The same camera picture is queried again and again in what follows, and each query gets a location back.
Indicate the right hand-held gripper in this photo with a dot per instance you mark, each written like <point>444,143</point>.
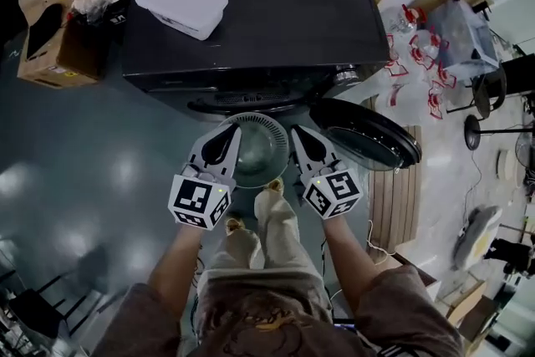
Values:
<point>334,192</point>

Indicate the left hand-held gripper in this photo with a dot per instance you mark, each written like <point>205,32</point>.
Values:
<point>196,198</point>

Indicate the green laundry basket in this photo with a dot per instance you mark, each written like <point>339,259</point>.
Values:
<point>261,154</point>

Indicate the black washing machine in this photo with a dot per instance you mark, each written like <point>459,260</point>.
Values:
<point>271,12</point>

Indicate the person's right forearm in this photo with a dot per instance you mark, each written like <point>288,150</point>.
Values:
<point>351,259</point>

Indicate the person's left forearm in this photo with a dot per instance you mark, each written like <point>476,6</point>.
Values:
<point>179,263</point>

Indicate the black washing machine door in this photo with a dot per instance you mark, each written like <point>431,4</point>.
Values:
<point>368,138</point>

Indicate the person's beige shoe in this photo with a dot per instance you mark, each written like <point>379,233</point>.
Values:
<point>235,225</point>
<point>275,185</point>

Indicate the wooden slat platform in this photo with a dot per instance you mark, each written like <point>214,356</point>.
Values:
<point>395,200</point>

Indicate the person's beige trousers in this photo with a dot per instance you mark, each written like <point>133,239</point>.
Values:
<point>271,246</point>

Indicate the black floor fan stand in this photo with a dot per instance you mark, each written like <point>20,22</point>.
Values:
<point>474,134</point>

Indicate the white lidded plastic box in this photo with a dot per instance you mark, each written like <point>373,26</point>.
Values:
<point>181,4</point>

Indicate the small black tablet screen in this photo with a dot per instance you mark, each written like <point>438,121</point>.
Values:
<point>343,326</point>

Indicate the person's brown printed shirt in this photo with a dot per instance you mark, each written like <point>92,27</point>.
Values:
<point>271,326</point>

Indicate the white and yellow foam cushion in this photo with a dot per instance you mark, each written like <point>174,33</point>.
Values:
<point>478,230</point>

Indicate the brown cardboard box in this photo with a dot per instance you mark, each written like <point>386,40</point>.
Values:
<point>62,62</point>

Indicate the black mesh chair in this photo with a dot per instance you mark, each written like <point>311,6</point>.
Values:
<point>489,92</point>

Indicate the black frame chair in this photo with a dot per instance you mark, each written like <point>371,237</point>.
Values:
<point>37,305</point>

